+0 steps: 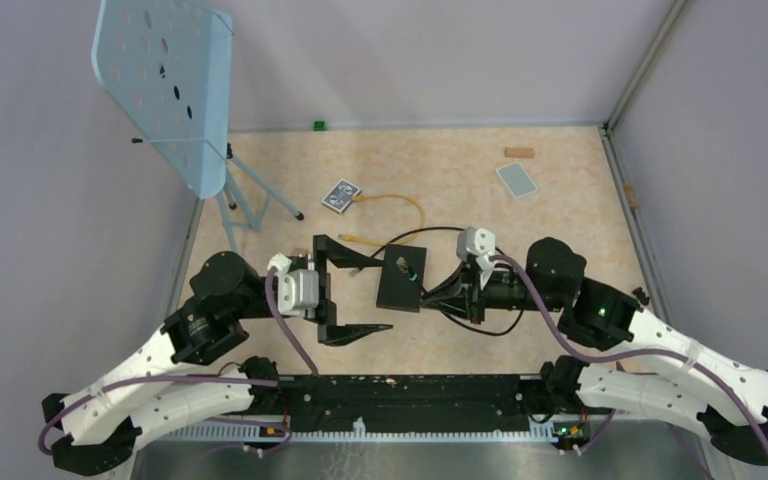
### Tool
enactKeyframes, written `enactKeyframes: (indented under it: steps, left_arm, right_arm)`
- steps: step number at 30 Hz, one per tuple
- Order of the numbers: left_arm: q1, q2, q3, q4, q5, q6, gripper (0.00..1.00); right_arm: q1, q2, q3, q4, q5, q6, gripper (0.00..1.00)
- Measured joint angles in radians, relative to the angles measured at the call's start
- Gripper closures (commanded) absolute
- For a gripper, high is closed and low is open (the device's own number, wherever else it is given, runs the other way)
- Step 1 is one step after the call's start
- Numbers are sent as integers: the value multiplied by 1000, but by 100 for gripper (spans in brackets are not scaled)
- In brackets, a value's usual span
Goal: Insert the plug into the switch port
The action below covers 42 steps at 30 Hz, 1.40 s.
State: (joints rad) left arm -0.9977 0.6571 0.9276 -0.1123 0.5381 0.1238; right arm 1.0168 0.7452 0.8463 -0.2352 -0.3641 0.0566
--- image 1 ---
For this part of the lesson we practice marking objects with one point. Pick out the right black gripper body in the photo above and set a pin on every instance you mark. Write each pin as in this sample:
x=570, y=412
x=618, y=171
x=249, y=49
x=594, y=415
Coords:
x=503, y=290

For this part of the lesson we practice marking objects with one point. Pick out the grey card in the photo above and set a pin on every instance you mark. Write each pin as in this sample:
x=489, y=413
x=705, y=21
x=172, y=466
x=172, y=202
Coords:
x=517, y=180

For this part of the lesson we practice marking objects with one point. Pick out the light blue music stand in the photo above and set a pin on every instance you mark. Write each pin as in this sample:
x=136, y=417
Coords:
x=167, y=65

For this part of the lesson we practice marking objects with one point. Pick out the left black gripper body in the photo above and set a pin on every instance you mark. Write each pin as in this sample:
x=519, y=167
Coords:
x=328, y=307

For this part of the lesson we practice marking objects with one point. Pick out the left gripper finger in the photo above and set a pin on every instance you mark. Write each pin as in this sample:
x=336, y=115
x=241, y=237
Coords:
x=342, y=335
x=343, y=257

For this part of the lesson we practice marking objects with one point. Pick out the long wooden block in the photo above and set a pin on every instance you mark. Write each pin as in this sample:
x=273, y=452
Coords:
x=519, y=152

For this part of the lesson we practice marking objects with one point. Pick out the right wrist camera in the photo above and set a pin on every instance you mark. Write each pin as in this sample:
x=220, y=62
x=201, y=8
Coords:
x=477, y=246

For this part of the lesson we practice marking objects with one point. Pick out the black network switch box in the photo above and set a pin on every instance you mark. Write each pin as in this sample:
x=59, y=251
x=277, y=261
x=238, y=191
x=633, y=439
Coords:
x=401, y=278

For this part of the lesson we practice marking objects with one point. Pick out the small black clip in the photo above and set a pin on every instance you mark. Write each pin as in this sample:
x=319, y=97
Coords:
x=641, y=296

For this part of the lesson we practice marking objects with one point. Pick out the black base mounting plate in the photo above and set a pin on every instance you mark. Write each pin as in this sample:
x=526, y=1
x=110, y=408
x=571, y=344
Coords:
x=480, y=403

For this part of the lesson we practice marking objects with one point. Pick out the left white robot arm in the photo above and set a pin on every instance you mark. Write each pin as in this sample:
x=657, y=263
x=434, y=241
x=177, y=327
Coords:
x=176, y=377

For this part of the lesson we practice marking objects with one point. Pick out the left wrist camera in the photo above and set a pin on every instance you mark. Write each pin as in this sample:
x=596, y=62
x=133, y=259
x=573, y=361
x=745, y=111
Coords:
x=293, y=290

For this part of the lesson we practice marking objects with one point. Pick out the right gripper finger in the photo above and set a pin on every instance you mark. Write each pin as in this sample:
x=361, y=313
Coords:
x=458, y=306
x=453, y=289

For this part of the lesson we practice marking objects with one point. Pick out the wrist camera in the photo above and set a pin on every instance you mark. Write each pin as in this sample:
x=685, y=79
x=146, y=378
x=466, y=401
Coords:
x=477, y=246
x=293, y=290

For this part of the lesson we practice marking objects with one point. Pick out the blue playing card deck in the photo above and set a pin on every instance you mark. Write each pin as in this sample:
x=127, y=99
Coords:
x=341, y=196

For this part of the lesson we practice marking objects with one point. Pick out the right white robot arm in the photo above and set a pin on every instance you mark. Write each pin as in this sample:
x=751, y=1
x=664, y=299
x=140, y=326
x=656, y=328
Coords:
x=617, y=354

